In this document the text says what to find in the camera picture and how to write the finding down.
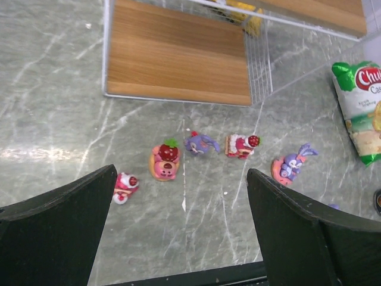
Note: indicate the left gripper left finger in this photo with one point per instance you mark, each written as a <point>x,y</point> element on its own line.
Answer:
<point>52,238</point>

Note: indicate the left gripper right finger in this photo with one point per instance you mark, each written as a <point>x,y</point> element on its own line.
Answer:
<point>305,242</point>

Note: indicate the purple bunny red bow toy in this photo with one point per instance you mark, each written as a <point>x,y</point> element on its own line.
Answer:
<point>198,144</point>

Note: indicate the small purple bunny cupcake toy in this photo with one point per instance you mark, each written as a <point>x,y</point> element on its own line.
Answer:
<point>335,206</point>

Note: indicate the purple bunny on pink donut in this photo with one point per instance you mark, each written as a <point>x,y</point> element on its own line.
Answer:
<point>285,169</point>

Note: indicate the tin can orange label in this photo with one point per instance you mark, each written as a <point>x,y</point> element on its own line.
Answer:
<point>377,201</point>

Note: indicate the pink bear roll cake toy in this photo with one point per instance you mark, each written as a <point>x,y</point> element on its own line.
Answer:
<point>126,185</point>

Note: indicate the strawberry cake slice toy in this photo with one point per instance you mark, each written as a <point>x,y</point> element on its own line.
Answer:
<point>241,146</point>

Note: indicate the pink bear strawberry donut toy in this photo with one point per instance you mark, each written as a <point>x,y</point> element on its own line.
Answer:
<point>164,160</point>

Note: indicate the green chips bag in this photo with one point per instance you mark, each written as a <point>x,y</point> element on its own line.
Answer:
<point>358,92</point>

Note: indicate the yellow snack packet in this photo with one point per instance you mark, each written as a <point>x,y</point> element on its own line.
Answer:
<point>250,24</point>

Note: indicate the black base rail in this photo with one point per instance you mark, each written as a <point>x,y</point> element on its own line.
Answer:
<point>245,274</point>

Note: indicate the white wire wooden shelf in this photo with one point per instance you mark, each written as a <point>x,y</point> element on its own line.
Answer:
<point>182,51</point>

